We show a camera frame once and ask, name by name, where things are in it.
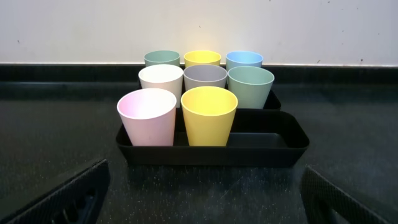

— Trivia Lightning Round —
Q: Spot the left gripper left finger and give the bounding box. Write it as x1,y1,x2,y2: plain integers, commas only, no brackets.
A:
0,159,111,224

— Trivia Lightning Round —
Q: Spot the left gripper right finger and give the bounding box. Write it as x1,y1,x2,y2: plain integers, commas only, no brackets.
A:
299,166,391,224

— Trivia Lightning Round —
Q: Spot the pink cup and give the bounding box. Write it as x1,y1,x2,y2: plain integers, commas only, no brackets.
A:
116,88,178,147

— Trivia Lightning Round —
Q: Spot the black tray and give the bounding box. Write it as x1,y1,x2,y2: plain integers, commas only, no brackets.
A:
115,107,310,168

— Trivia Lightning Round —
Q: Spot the green cup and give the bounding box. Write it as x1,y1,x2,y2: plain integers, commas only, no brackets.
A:
227,65,275,110
143,50,181,68

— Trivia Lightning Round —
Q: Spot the yellow cup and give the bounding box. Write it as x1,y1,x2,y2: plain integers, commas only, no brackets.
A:
183,50,222,68
180,86,239,147

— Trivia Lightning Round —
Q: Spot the white cup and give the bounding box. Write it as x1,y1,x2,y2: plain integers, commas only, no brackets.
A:
138,63,185,108

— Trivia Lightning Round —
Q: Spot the blue cup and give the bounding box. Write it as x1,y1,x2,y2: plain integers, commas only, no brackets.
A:
225,50,264,72

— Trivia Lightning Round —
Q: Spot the grey cup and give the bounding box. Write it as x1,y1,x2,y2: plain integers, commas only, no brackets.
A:
183,63,229,92

